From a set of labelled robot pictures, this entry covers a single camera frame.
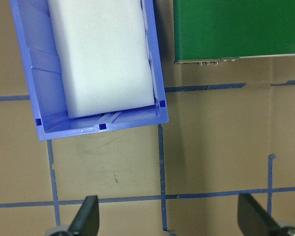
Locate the white foam pad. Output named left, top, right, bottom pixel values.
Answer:
left=47, top=0, right=155, bottom=119

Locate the blue plastic storage bin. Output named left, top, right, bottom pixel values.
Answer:
left=9, top=0, right=170, bottom=141

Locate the green belt conveyor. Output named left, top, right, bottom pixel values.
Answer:
left=173, top=0, right=295, bottom=66

